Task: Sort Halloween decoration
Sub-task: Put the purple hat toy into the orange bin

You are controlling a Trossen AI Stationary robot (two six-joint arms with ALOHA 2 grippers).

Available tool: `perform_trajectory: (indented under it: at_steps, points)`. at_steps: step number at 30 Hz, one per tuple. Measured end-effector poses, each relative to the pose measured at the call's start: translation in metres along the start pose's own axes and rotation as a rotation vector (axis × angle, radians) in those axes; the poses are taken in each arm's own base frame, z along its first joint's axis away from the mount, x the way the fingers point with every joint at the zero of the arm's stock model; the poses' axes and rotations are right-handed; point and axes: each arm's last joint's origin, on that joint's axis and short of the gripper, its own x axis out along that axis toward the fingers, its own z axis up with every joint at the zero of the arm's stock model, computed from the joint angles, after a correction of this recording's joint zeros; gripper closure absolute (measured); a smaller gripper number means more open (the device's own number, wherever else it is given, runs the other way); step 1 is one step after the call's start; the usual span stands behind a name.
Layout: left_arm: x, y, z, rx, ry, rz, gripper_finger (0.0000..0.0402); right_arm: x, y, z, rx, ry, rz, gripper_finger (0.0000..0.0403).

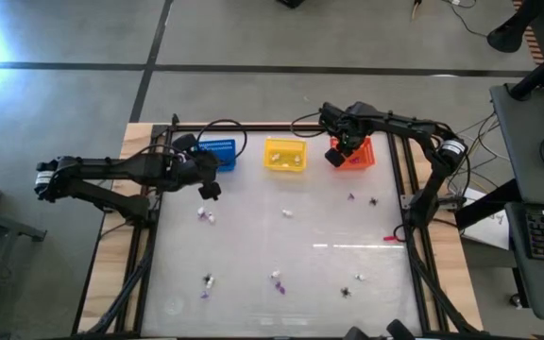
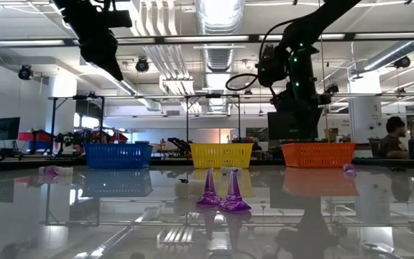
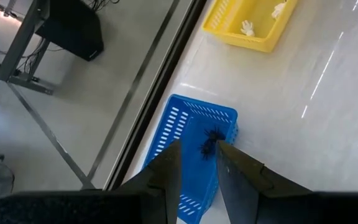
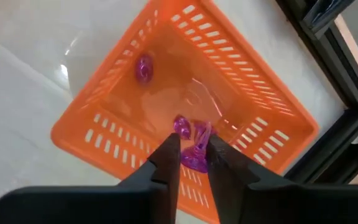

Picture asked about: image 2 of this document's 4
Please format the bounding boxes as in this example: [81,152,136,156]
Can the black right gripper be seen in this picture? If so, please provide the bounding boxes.
[275,89,332,142]

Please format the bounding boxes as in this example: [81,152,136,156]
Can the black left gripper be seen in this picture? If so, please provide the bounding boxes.
[65,6,124,81]

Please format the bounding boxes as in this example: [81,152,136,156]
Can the black computer monitor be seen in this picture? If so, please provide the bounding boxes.
[0,117,21,142]
[267,110,283,142]

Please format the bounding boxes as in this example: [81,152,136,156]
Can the orange plastic basket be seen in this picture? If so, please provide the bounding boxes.
[281,142,357,169]

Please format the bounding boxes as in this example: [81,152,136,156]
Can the white ceiling pipe bundle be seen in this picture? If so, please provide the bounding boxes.
[129,0,197,96]

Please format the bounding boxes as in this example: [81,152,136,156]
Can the white round column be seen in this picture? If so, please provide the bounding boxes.
[349,71,383,161]

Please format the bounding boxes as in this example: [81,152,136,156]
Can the wooden bench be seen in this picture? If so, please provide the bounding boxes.
[354,143,387,160]

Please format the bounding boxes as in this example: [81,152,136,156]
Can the red fabric cover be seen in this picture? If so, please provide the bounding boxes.
[91,129,129,144]

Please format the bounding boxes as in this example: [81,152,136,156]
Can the yellow plastic basket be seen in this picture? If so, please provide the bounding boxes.
[188,142,254,170]

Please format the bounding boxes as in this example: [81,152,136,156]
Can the person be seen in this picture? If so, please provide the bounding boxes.
[377,115,410,160]

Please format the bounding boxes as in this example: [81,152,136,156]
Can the blue plastic basket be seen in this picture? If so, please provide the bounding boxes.
[83,142,154,170]

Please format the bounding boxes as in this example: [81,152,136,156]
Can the red storage bin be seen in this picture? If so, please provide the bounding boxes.
[18,131,52,142]

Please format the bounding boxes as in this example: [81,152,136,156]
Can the black ceiling dome camera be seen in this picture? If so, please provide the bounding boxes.
[17,64,34,81]
[135,57,150,73]
[393,55,412,69]

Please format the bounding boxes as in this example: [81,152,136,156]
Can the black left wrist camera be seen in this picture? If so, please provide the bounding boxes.
[106,9,133,29]

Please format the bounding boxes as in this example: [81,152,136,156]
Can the black overhead frame beam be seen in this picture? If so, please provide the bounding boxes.
[0,32,414,47]

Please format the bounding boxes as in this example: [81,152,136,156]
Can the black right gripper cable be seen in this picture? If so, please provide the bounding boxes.
[225,17,296,91]

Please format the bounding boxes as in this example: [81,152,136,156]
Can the black metal rig frame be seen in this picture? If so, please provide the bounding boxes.
[48,93,242,145]

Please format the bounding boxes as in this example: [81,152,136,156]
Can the silver ventilation duct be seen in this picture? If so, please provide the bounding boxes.
[194,0,247,112]
[363,27,414,71]

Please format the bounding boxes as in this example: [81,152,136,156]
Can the black aluminium table frame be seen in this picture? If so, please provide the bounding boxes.
[0,157,414,173]

